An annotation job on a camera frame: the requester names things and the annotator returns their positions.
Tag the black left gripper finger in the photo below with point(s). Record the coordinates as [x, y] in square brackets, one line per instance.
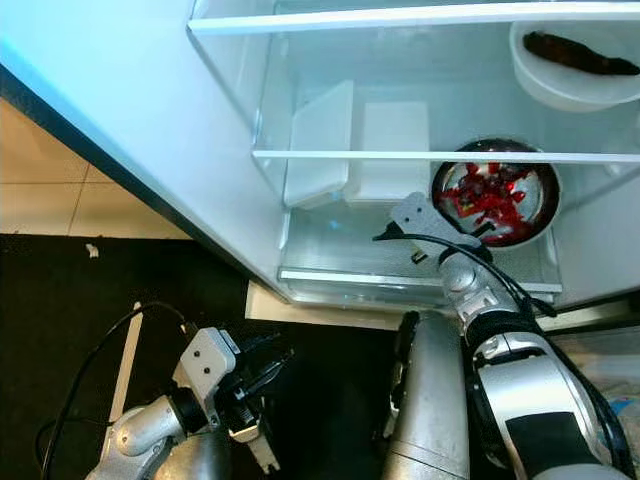
[266, 400]
[278, 360]

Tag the black bowl of red chilies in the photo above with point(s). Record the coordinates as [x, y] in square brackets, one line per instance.
[500, 195]

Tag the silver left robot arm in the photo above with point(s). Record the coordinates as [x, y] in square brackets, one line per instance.
[150, 440]

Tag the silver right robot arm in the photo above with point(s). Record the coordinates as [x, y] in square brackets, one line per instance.
[530, 400]

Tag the glass fridge shelf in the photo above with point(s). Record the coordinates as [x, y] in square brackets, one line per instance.
[360, 17]
[360, 157]

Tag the grey steel fridge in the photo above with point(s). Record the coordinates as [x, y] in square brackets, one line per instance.
[140, 120]

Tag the dark carpet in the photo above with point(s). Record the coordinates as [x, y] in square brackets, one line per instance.
[320, 400]

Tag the white tape strip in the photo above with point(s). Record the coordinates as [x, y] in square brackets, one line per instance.
[125, 350]

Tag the small white tape scrap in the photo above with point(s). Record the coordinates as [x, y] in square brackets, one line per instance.
[94, 250]

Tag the white plastic lidded container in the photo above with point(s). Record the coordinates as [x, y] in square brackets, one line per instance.
[315, 140]
[395, 130]

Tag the white deep bowl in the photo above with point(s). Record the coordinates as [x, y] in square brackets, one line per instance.
[560, 92]

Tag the dark brown food piece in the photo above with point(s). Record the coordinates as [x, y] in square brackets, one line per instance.
[580, 58]

